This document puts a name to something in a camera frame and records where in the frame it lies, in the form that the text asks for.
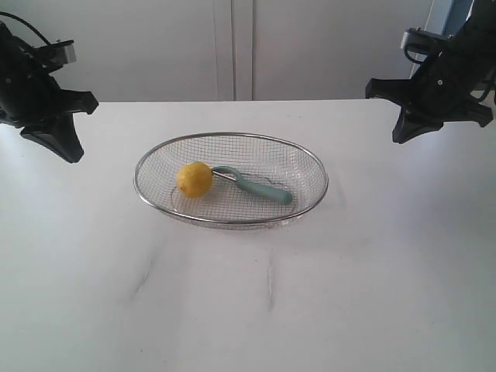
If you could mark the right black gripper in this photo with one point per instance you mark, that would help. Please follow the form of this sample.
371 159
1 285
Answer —
447 87

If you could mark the teal handled peeler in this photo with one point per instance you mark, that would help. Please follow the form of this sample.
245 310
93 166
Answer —
279 196

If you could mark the yellow lemon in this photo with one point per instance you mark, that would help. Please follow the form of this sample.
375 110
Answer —
194 180

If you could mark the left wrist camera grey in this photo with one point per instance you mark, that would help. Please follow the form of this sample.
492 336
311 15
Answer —
56 55

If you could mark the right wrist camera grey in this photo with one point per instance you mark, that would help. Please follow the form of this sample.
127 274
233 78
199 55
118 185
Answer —
420 42

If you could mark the white cabinet doors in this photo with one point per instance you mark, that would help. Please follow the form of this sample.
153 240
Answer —
130 51

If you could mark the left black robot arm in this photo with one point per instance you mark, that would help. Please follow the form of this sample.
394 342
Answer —
5 35

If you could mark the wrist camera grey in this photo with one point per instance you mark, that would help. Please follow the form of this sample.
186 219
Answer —
56 55
420 42

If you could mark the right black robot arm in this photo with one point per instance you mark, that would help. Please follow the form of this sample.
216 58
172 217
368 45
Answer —
481 22

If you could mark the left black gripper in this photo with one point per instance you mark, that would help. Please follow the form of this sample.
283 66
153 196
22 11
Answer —
30 97

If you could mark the metal wire mesh basket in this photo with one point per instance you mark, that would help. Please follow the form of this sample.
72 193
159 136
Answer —
257 181

